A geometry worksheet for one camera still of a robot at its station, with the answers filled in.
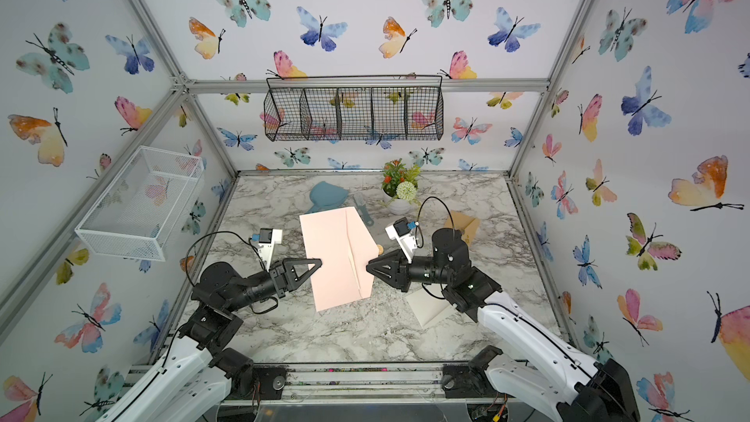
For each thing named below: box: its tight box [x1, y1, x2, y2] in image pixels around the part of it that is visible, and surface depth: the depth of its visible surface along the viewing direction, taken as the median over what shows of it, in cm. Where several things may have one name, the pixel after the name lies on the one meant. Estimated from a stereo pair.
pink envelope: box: [298, 206, 380, 313], surface depth 68 cm
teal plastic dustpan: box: [304, 180, 349, 215], surface depth 117 cm
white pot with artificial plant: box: [380, 157, 421, 216], surface depth 100 cm
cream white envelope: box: [405, 287, 459, 329], surface depth 86 cm
